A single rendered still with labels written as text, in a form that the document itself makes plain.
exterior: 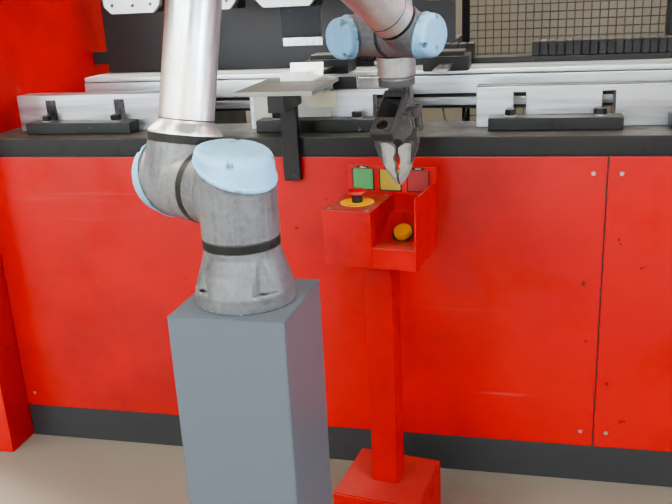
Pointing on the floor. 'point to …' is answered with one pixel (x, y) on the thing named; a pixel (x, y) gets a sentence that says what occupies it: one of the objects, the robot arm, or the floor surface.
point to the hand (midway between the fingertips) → (398, 179)
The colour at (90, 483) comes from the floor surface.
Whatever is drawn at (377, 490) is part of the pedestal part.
